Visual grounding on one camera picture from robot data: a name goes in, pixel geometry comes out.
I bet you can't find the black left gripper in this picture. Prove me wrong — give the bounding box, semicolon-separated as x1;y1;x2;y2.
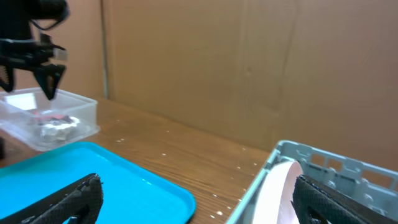
0;33;67;100

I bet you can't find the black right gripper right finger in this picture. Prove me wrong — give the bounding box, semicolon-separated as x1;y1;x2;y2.
292;175;397;224

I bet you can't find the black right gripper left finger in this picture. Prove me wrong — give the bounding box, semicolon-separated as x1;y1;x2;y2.
1;173;104;224

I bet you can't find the red foil snack wrapper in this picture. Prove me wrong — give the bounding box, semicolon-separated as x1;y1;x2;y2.
32;113;71;123

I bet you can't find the pink round plate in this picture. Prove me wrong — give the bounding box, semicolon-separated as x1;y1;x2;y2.
252;161;303;224

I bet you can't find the white napkin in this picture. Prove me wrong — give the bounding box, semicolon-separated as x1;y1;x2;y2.
32;116;80;142

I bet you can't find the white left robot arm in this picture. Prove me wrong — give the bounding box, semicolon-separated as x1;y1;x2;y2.
1;0;70;100

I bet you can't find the clear plastic waste bin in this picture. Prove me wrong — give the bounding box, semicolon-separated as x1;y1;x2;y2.
1;87;100;152

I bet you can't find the grey dishwasher rack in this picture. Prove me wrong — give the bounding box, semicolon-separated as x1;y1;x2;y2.
227;140;397;223

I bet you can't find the teal serving tray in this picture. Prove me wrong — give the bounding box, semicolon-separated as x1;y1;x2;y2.
1;142;196;224

